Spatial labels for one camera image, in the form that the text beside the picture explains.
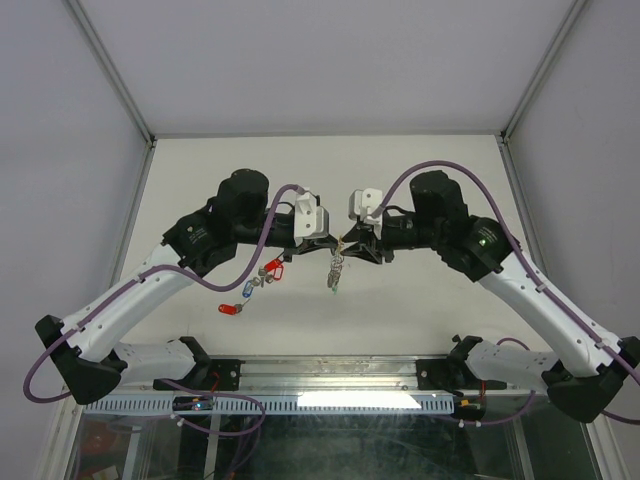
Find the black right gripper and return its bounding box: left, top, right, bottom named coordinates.
left=340, top=211, right=443, bottom=265

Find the large grey keyring yellow handle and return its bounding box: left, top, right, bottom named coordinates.
left=326, top=235, right=345, bottom=292

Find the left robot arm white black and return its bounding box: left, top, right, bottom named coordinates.
left=35, top=169, right=337, bottom=405

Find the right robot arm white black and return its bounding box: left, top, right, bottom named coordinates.
left=344, top=170, right=639, bottom=423

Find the red key tag white label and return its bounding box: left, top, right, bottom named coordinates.
left=272, top=266, right=284, bottom=281

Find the red solid key tag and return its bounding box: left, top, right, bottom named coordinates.
left=264, top=258, right=283, bottom=272

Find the silver key pair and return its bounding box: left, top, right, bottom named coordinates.
left=251, top=268, right=274, bottom=288

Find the blue key tag with key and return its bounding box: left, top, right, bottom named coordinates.
left=242, top=280, right=254, bottom=299

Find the red key tag with key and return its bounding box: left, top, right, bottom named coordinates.
left=218, top=299, right=249, bottom=316

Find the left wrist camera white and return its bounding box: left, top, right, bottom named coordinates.
left=293, top=187, right=329, bottom=245

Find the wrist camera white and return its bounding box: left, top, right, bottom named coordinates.
left=348, top=188, right=384, bottom=238
left=293, top=187, right=329, bottom=245

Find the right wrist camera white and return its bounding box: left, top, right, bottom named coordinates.
left=348, top=188, right=384, bottom=238

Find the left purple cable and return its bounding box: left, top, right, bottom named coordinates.
left=23, top=183, right=306, bottom=441

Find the purple cable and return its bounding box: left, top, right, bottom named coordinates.
left=382, top=159, right=640, bottom=431
left=23, top=183, right=306, bottom=441

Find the aluminium mounting rail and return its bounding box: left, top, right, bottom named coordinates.
left=63, top=353, right=506, bottom=392

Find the grey slotted cable duct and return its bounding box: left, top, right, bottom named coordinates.
left=85, top=393, right=454, bottom=416

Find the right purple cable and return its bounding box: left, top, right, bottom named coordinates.
left=382, top=159, right=640, bottom=431

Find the left aluminium frame post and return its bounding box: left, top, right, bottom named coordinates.
left=64, top=0, right=157, bottom=146

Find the aluminium frame post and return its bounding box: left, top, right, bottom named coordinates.
left=500, top=0, right=591, bottom=143
left=64, top=0, right=157, bottom=146

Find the right aluminium frame post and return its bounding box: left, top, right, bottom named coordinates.
left=500, top=0, right=591, bottom=143

